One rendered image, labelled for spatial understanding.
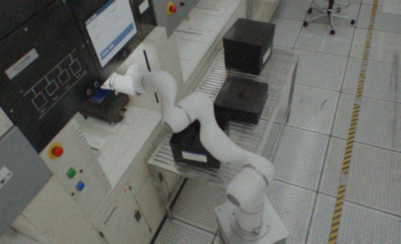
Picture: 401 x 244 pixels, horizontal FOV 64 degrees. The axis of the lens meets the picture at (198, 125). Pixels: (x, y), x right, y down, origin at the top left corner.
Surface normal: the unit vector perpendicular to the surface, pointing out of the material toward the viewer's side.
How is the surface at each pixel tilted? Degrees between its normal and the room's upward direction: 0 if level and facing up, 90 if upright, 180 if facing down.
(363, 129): 0
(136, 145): 0
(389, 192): 0
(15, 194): 90
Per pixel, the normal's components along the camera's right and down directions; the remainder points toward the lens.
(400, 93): -0.10, -0.67
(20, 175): 0.91, 0.24
